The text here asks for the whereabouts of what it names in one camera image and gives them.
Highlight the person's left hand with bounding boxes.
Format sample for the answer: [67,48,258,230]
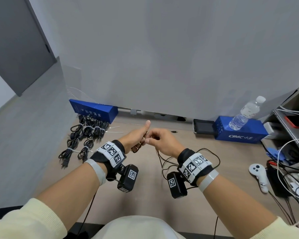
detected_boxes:
[117,120,151,154]

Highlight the person's right hand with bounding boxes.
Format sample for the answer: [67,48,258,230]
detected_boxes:
[144,128,186,158]

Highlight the pile of black cables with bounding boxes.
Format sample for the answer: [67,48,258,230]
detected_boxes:
[170,130,221,172]

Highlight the thin black power cable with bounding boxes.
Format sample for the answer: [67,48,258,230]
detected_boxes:
[99,120,109,138]

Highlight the thick black power cable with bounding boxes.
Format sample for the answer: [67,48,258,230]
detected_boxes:
[79,116,94,140]

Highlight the black cable with two-pin plug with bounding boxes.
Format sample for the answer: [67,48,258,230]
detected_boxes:
[77,139,94,163]

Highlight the black cable with round plug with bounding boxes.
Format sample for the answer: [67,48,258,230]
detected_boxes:
[69,123,85,141]

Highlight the black charger cable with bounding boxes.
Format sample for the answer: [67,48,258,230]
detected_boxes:
[59,139,78,170]

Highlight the person's right forearm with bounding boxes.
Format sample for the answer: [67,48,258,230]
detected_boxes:
[202,175,299,239]

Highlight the person's left forearm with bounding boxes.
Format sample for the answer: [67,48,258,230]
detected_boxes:
[0,161,103,239]

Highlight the person's cream sweater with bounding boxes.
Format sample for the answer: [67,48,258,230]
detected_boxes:
[91,216,185,239]

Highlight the small black screen device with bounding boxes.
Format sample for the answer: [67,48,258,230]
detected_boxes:
[192,119,215,134]

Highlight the blue triangular box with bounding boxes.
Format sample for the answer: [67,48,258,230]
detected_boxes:
[69,99,119,123]

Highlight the grey left wristband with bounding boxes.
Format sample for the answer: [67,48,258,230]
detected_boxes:
[84,159,107,186]

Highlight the grey wristband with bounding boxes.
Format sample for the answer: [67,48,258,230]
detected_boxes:
[84,159,107,186]
[198,170,219,193]

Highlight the grey right wristband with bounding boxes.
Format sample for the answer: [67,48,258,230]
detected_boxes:
[198,170,219,193]

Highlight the light wooden table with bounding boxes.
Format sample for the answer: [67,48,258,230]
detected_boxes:
[32,114,299,239]

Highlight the clear plastic water bottle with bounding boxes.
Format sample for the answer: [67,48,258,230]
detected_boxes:
[229,96,266,131]

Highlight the blue rectangular box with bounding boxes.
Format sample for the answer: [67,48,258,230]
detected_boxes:
[212,116,269,144]

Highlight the white game controller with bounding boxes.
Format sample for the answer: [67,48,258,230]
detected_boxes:
[249,163,269,194]

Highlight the black office chair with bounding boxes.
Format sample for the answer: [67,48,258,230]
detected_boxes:
[67,222,235,239]

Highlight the blue plastic item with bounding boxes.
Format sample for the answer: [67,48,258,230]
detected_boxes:
[266,148,289,162]

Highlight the black power adapter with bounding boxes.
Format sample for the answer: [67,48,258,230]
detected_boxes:
[265,166,293,198]

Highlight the grey door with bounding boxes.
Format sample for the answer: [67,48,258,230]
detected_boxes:
[0,0,57,97]

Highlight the left wrist marker strap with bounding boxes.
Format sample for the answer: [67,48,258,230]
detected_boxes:
[90,140,127,182]

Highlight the wrist marker strap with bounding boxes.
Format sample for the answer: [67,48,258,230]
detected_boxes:
[177,148,214,186]
[90,140,127,182]

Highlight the right wrist marker strap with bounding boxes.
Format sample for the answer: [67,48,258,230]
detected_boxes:
[177,148,214,186]

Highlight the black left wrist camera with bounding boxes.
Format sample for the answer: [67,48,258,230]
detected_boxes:
[117,164,139,193]

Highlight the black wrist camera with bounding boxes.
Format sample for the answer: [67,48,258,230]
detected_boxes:
[166,172,188,199]
[117,164,139,193]

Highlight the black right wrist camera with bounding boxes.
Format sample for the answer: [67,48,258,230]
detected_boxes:
[166,172,188,199]

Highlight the black left camera cable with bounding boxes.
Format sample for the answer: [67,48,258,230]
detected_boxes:
[78,190,98,239]

